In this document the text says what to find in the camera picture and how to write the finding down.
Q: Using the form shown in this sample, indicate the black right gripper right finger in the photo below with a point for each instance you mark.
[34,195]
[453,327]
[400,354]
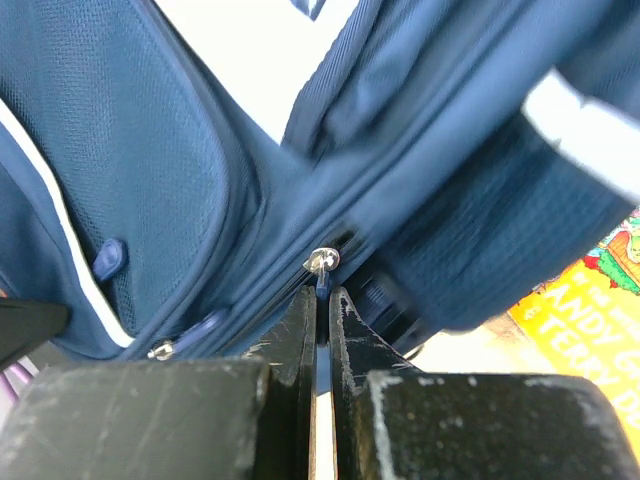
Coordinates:
[395,421]

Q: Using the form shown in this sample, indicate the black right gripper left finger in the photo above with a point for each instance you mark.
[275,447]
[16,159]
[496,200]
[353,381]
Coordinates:
[245,417]

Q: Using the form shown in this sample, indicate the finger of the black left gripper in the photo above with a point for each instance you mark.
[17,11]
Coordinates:
[26,325]

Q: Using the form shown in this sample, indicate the navy blue student backpack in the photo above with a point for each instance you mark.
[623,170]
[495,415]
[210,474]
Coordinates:
[455,153]

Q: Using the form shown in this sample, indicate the orange Treehouse book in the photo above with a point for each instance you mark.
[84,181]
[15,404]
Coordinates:
[586,321]

